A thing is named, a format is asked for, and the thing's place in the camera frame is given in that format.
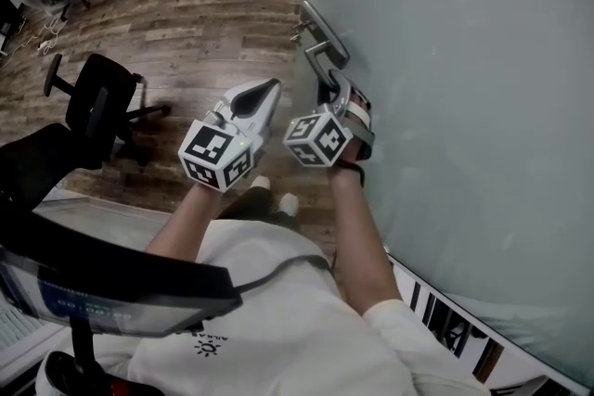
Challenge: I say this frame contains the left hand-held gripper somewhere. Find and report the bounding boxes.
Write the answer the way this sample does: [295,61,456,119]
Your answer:
[177,77,283,194]

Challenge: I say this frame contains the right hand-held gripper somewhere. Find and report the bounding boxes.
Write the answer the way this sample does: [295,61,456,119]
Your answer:
[282,69,377,168]

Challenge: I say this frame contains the silver door lever handle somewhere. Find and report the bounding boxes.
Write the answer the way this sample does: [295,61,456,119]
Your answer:
[303,40,344,89]

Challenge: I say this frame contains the frosted glass door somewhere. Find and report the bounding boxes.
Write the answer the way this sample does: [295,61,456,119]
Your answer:
[290,0,594,389]

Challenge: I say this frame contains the person's right forearm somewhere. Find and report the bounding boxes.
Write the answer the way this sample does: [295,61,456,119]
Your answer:
[327,169,406,317]

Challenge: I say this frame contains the person's left forearm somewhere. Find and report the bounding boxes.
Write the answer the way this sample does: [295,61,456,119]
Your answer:
[144,180,225,266]

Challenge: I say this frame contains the person's right hand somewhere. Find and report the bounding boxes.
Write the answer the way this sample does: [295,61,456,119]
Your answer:
[340,87,375,167]

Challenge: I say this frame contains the silver key bunch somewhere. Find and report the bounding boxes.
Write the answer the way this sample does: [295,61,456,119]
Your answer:
[290,19,310,45]

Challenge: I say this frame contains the person's dark trousers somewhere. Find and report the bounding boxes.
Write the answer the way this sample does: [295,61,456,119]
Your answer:
[217,185,303,232]

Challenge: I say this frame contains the person's right white shoe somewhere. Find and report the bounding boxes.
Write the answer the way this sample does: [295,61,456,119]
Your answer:
[278,193,300,217]

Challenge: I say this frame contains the person's white shirt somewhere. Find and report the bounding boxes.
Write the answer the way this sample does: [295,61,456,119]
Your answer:
[36,217,493,396]

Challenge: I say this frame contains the black flat screen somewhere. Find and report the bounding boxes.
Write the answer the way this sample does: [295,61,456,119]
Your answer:
[0,198,243,338]

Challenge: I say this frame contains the black striped glass panel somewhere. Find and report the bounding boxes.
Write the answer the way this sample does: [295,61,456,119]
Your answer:
[407,277,510,386]

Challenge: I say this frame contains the black wrist strap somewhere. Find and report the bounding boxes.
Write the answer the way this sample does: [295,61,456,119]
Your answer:
[329,160,367,183]

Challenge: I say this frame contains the black screen cable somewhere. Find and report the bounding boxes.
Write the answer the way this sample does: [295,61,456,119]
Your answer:
[234,253,344,294]

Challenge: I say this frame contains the white floor cables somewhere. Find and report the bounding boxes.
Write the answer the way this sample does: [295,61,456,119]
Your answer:
[8,15,70,57]

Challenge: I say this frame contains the black chest mount stand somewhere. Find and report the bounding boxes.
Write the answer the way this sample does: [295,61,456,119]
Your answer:
[45,317,154,396]

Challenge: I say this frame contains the brown wooden frame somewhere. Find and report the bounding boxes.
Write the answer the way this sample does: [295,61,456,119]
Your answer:
[471,338,507,386]

